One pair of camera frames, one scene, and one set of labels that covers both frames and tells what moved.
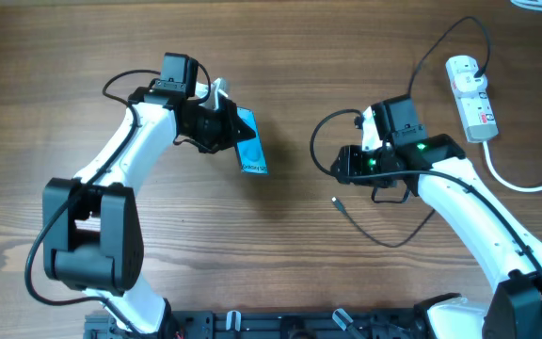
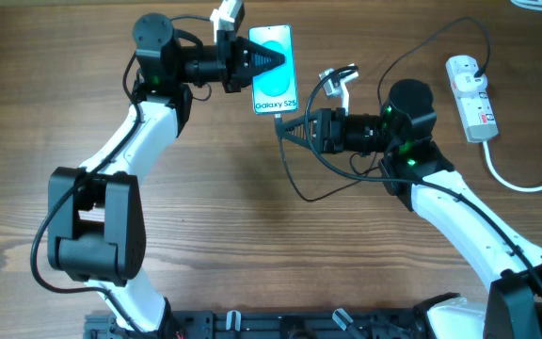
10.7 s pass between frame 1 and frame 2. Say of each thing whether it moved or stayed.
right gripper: moved
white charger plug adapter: stayed
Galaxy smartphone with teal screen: moved
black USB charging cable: moved
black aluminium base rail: stayed
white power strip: stayed
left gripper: moved
